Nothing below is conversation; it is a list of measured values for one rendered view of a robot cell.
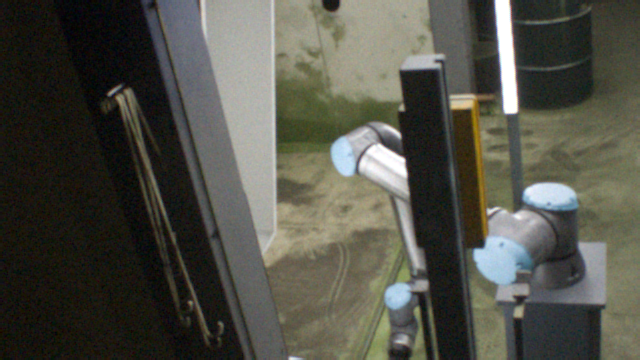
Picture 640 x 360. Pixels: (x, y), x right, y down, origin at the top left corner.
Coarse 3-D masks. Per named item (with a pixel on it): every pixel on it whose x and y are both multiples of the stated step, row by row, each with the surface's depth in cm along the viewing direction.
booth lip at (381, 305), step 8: (400, 256) 354; (400, 264) 350; (392, 272) 344; (392, 280) 339; (384, 288) 334; (384, 296) 329; (384, 304) 326; (376, 312) 320; (376, 320) 316; (368, 328) 312; (376, 328) 314; (368, 336) 308; (368, 344) 304; (360, 352) 300
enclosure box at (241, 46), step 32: (224, 0) 265; (256, 0) 261; (224, 32) 271; (256, 32) 267; (224, 64) 277; (256, 64) 274; (224, 96) 284; (256, 96) 280; (256, 128) 287; (256, 160) 294; (256, 192) 302; (256, 224) 309
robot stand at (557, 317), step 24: (600, 264) 224; (504, 288) 222; (576, 288) 216; (600, 288) 214; (504, 312) 225; (528, 312) 218; (552, 312) 216; (576, 312) 213; (600, 312) 215; (528, 336) 223; (552, 336) 220; (576, 336) 218; (600, 336) 219
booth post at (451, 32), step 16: (432, 0) 406; (448, 0) 403; (464, 0) 409; (432, 16) 410; (448, 16) 408; (464, 16) 408; (432, 32) 415; (448, 32) 412; (464, 32) 409; (448, 48) 417; (464, 48) 414; (448, 64) 421; (464, 64) 418; (448, 80) 426; (464, 80) 423
